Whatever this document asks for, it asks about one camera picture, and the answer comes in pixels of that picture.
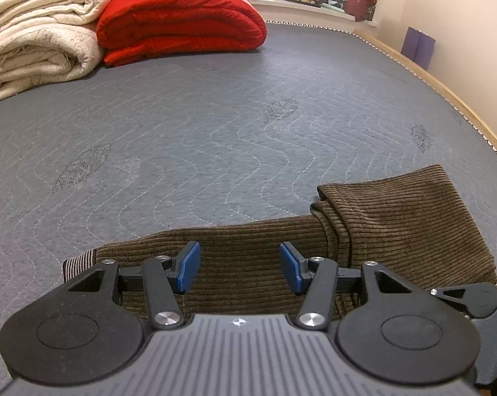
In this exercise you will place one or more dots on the grey quilted mattress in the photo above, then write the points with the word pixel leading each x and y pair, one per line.
pixel 198 140

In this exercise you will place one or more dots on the wooden bed frame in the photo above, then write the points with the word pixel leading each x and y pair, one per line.
pixel 446 93

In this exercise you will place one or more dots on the white folded quilt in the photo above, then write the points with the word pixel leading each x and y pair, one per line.
pixel 38 45

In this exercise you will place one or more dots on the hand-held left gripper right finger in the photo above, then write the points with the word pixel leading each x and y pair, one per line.
pixel 290 268

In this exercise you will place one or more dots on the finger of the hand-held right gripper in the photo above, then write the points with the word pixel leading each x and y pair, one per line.
pixel 448 295

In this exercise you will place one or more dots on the red folded quilt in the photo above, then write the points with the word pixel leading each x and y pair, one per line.
pixel 182 24

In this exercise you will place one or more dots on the purple foam board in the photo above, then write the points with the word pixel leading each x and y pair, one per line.
pixel 410 43
pixel 426 51

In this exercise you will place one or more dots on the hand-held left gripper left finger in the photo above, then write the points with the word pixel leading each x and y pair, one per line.
pixel 189 266

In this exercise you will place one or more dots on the white window sill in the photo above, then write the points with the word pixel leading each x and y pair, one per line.
pixel 306 14

